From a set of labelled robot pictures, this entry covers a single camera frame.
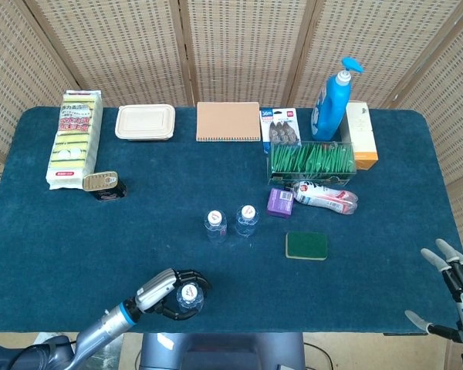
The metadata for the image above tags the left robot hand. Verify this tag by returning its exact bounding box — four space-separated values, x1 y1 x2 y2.
133 268 212 321

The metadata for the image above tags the clear Ganten water bottle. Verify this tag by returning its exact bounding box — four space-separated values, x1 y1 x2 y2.
204 209 228 244
176 283 204 314

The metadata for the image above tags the teal table cloth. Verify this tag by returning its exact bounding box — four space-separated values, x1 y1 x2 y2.
0 106 462 335

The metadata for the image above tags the grey robot torso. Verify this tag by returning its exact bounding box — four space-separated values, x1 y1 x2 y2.
138 331 306 370

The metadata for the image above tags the black luncheon meat can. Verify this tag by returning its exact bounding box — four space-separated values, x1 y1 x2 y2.
82 171 127 203

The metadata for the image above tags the purple wrapped packet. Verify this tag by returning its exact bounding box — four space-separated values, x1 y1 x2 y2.
267 187 296 219

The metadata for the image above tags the green and yellow sponge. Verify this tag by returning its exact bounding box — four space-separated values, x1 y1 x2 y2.
285 231 329 261

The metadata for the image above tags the beige takeaway food box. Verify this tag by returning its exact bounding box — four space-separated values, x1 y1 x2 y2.
114 104 177 142

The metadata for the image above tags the yellow sponge multipack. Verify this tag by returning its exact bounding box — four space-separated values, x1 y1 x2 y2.
45 89 104 190

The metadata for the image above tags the lying bottle, red white label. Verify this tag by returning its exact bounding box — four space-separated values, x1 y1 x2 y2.
292 180 360 216

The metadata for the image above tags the brown spiral notebook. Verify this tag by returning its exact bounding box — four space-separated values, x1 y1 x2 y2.
194 101 262 143

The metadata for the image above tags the cream and orange carton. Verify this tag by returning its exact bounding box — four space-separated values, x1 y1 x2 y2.
339 100 380 171

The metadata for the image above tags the clear box of green sachets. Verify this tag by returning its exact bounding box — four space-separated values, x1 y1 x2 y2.
267 140 358 187

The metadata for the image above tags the blue pump dispenser bottle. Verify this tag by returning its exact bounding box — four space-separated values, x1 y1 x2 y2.
310 56 364 142

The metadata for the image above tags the woven folding screen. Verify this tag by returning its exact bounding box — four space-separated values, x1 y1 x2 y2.
0 0 463 251

